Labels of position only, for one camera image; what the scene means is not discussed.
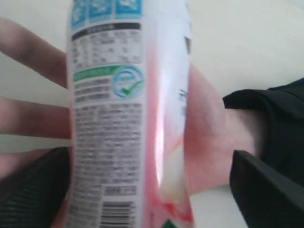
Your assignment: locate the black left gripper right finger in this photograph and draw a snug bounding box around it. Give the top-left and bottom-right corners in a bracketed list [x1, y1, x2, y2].
[229, 151, 304, 228]

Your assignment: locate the person's open hand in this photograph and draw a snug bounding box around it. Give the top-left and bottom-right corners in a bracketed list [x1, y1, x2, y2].
[0, 18, 267, 197]

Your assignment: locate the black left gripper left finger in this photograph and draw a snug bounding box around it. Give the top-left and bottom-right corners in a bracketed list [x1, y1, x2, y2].
[0, 147, 71, 228]

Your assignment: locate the black sleeved forearm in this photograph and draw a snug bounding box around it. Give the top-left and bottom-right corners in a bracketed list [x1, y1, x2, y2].
[222, 78, 304, 167]

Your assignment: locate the pink peach drink bottle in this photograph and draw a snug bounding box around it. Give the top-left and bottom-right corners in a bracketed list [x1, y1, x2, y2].
[65, 0, 195, 228]

